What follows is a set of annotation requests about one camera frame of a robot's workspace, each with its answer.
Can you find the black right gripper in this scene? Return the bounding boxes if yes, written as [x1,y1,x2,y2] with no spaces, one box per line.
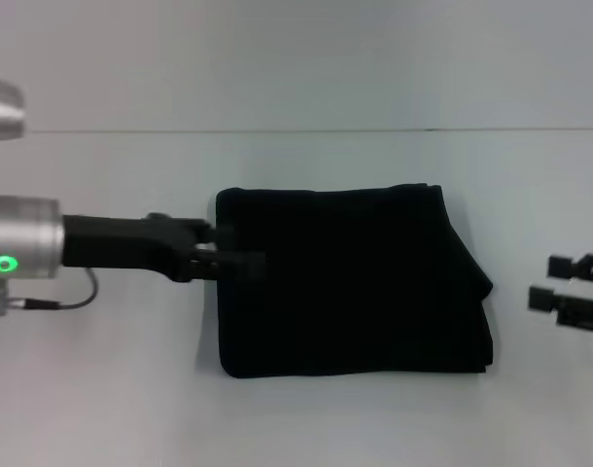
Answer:
[528,251,593,335]

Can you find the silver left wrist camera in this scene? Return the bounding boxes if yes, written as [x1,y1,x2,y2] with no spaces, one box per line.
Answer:
[0,77,26,142]

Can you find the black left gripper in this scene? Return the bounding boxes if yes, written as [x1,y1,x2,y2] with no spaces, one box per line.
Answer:
[60,212,267,284]

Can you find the black t-shirt with FREE print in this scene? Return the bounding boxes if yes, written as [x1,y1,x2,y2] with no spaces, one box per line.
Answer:
[213,183,496,379]

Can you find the left arm grey cable with plug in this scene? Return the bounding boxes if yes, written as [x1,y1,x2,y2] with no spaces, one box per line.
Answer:
[0,267,97,318]

